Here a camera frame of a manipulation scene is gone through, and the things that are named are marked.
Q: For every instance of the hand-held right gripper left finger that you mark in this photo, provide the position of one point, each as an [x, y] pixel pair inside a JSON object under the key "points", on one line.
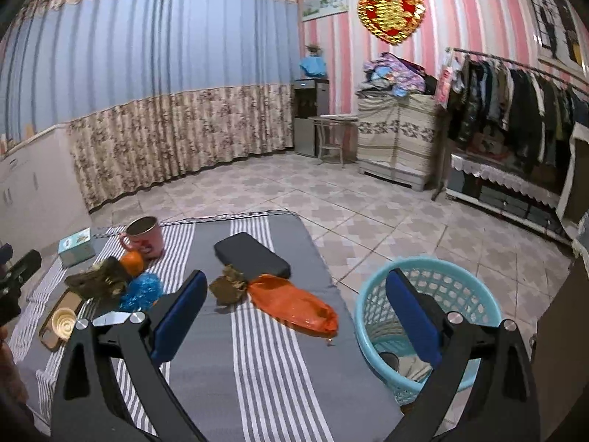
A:
{"points": [[179, 317]]}

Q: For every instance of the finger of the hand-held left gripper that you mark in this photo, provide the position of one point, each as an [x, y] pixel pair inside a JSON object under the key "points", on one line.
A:
{"points": [[25, 264], [4, 254]]}

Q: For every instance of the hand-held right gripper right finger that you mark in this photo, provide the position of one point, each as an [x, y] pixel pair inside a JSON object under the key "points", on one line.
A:
{"points": [[414, 317]]}

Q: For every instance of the light blue plastic basket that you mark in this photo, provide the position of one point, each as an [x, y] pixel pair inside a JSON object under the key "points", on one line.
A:
{"points": [[464, 285]]}

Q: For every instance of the brown stuffed toy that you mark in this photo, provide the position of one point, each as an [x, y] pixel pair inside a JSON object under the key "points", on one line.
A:
{"points": [[99, 281]]}

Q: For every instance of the orange plastic bag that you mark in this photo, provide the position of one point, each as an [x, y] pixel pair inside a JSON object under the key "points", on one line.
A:
{"points": [[294, 306]]}

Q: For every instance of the person's left forearm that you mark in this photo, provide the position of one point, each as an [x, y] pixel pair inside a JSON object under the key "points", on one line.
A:
{"points": [[11, 373]]}

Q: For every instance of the brown phone case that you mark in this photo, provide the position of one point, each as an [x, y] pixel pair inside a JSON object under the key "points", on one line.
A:
{"points": [[48, 331]]}

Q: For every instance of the beige paper scrap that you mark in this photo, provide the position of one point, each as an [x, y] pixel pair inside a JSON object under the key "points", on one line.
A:
{"points": [[414, 370]]}

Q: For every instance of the teal cardboard box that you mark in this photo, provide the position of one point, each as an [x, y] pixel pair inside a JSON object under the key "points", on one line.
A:
{"points": [[76, 248]]}

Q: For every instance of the small cream paper cup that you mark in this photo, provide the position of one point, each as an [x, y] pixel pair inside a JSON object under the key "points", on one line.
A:
{"points": [[64, 323]]}

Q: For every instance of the orange fruit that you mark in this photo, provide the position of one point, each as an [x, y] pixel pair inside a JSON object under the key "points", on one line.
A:
{"points": [[133, 263]]}

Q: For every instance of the white side cabinet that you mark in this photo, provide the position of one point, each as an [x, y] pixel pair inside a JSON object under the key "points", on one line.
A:
{"points": [[37, 179]]}

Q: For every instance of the pink metal mug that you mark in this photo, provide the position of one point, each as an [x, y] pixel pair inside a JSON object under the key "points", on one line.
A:
{"points": [[147, 239]]}

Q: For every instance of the black rectangular case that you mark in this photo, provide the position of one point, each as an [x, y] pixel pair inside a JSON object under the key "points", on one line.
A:
{"points": [[251, 253]]}

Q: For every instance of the grey striped mat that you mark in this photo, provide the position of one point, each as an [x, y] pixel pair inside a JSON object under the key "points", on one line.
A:
{"points": [[276, 377]]}

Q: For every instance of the dark wooden furniture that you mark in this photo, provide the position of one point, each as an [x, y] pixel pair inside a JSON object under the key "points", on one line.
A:
{"points": [[566, 354]]}

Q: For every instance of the low cabinet with lace cloth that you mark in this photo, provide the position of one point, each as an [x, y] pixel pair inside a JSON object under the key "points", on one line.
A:
{"points": [[501, 179]]}

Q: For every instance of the cloth-covered cabinet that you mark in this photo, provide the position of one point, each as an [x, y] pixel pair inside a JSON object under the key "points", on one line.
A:
{"points": [[395, 142]]}

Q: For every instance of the grey flower-patterned cloth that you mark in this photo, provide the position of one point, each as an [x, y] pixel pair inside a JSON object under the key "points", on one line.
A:
{"points": [[583, 235]]}

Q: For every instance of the small round side table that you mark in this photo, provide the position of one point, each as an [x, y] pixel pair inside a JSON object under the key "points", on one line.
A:
{"points": [[333, 122]]}

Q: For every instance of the brown board with white edge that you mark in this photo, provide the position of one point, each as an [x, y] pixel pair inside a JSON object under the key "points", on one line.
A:
{"points": [[577, 179]]}

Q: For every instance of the grey water dispenser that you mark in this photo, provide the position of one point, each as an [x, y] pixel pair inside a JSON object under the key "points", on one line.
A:
{"points": [[306, 119]]}

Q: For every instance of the blue and floral curtain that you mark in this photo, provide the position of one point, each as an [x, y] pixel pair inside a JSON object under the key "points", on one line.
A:
{"points": [[161, 78]]}

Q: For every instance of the pink hanging bag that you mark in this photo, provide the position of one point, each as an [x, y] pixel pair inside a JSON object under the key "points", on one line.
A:
{"points": [[444, 83]]}

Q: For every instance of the row of hanging clothes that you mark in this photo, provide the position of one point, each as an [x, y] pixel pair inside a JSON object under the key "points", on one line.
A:
{"points": [[515, 101]]}

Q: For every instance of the pile of folded clothes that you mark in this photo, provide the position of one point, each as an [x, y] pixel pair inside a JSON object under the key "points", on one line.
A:
{"points": [[395, 76]]}

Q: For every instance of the blue plastic cover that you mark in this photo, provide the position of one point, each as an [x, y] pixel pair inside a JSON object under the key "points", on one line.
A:
{"points": [[313, 68]]}

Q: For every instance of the metal clothes rack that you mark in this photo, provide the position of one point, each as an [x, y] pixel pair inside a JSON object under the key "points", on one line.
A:
{"points": [[487, 57]]}

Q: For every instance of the red gold heart wall decoration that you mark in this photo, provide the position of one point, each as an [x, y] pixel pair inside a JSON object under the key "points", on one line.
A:
{"points": [[391, 14]]}

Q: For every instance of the framed wall poster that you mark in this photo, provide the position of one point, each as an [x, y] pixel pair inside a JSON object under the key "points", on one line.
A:
{"points": [[554, 27]]}

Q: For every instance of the long landscape wall picture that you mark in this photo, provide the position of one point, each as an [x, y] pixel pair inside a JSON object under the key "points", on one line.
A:
{"points": [[324, 3]]}

